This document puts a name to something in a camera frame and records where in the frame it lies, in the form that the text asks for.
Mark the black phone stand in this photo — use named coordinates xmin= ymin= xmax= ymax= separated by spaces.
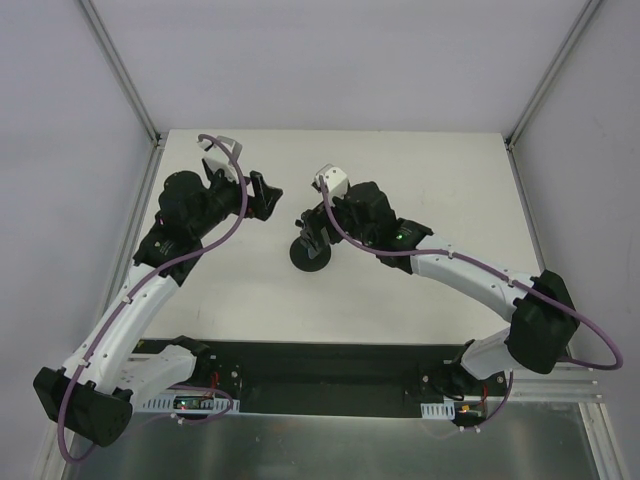
xmin=289 ymin=237 xmax=331 ymax=273

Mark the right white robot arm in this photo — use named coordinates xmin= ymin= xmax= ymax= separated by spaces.
xmin=290 ymin=176 xmax=578 ymax=400

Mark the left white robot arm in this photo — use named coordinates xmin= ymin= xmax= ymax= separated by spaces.
xmin=33 ymin=169 xmax=283 ymax=447

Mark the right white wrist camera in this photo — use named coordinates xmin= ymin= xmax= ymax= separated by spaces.
xmin=312 ymin=164 xmax=350 ymax=198

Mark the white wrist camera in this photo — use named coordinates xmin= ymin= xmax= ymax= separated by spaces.
xmin=197 ymin=133 xmax=243 ymax=183
xmin=312 ymin=164 xmax=350 ymax=198

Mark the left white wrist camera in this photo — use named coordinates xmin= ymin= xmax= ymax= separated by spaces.
xmin=197 ymin=133 xmax=243 ymax=183

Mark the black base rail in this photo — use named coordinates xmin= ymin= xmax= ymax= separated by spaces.
xmin=134 ymin=339 xmax=574 ymax=416

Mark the left white cable duct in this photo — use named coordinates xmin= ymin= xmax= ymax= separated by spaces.
xmin=136 ymin=393 xmax=240 ymax=415

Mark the white cable duct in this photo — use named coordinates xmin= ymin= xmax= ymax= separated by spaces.
xmin=420 ymin=401 xmax=456 ymax=421
xmin=136 ymin=393 xmax=240 ymax=415

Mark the right white cable duct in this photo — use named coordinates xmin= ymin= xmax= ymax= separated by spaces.
xmin=420 ymin=401 xmax=456 ymax=421

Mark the aluminium frame rail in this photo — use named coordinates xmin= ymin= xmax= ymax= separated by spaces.
xmin=510 ymin=364 xmax=604 ymax=403

